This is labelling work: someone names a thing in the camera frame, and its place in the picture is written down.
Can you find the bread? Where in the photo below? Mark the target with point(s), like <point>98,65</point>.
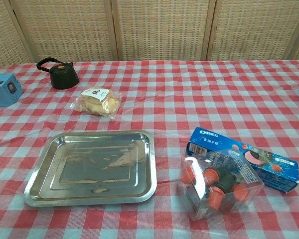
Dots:
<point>99,100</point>

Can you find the stainless steel tray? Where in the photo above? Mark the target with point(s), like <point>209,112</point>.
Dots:
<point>92,166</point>

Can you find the red white checkered tablecloth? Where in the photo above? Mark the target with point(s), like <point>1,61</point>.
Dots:
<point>189,99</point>

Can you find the woven bamboo folding screen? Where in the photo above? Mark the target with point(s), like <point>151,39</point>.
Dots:
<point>149,30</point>

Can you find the clear box with orange capsules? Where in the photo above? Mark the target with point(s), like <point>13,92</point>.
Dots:
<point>219,181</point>

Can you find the blue Oreo cookie box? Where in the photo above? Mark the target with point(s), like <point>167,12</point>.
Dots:
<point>254,159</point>

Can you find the light blue cardboard box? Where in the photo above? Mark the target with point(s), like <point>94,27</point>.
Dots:
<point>3,90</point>

